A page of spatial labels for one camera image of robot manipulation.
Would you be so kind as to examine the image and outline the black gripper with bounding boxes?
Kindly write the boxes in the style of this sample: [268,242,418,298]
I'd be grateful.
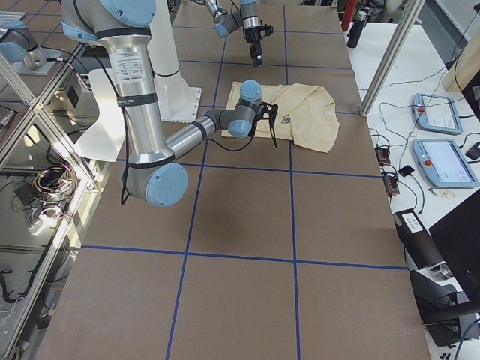
[244,28,262,67]

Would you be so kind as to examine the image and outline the beige long-sleeve printed shirt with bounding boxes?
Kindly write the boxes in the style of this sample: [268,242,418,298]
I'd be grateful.
[226,80,340,153]

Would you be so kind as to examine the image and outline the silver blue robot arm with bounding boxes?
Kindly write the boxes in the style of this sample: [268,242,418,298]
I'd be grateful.
[203,1,273,67]
[61,1,263,207]

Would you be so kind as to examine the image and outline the black water bottle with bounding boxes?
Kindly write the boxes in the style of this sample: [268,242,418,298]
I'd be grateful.
[346,10,368,49]

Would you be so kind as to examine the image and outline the white chair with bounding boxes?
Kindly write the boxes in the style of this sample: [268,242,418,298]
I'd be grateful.
[74,68,125,162]

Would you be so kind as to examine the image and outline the upper blue teach pendant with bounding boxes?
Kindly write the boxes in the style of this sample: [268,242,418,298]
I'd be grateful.
[412,93,463,135]

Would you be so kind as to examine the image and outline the blue teach pendant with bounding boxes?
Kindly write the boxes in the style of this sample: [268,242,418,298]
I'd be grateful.
[412,93,463,135]
[412,139,479,189]

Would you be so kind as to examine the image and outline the lower blue teach pendant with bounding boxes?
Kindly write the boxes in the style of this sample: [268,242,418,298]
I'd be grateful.
[412,139,479,189]

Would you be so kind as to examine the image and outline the black cylinder with label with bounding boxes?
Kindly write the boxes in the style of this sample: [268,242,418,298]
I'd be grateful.
[393,209,446,270]

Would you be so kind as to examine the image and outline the black monitor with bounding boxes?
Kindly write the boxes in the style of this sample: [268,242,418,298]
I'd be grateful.
[429,192,479,299]

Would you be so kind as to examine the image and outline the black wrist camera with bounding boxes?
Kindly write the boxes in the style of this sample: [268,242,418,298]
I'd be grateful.
[259,24,275,38]
[259,102,278,126]

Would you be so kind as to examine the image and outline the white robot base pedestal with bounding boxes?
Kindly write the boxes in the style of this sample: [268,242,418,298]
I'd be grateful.
[148,0,202,123]

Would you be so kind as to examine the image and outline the aluminium frame post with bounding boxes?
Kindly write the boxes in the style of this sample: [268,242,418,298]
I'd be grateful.
[358,0,425,117]

